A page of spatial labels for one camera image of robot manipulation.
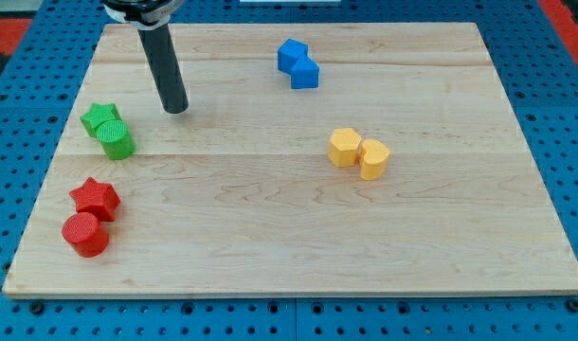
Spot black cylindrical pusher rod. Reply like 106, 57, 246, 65
138, 24, 189, 114

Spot green star block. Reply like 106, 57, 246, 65
81, 103, 120, 137

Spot green cylinder block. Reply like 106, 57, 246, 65
96, 119, 135, 160

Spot blue cube block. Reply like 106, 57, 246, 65
277, 39, 308, 73

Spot red star block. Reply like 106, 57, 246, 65
69, 177, 121, 222

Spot red cylinder block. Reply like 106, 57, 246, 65
62, 212, 109, 258

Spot wooden board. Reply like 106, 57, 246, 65
3, 23, 578, 299

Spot yellow hexagon block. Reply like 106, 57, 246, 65
328, 128, 362, 168

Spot yellow heart block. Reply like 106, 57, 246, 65
359, 139, 390, 181

